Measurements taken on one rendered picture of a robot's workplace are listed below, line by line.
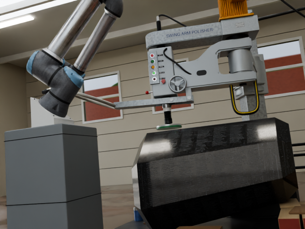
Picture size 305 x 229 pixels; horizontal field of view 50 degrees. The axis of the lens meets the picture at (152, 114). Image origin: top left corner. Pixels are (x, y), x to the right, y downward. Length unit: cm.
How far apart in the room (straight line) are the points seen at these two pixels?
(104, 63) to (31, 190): 839
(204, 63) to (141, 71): 688
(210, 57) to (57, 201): 168
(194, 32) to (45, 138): 157
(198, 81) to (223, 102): 613
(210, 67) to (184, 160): 85
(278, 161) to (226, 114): 655
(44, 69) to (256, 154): 148
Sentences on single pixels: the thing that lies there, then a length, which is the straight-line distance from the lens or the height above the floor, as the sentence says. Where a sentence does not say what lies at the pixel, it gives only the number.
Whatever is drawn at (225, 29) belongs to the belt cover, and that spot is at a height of 161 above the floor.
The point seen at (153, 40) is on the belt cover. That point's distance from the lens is 290.
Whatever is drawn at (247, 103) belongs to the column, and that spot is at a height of 107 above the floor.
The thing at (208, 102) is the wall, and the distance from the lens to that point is 894.
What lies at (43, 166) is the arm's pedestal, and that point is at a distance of 193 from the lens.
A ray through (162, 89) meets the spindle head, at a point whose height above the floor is 118.
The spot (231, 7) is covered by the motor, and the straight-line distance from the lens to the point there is 299.
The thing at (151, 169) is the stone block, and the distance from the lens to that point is 245.
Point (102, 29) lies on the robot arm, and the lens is 219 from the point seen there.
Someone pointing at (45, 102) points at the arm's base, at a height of 101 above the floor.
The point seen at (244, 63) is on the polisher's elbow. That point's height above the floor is 132.
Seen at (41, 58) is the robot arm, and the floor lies 126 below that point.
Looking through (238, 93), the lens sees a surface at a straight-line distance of 344.
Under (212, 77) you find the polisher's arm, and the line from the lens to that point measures 278.
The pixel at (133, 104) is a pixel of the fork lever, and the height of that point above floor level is 109.
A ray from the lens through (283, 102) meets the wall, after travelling 883.
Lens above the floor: 60
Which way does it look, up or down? 8 degrees up
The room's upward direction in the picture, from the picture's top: 5 degrees counter-clockwise
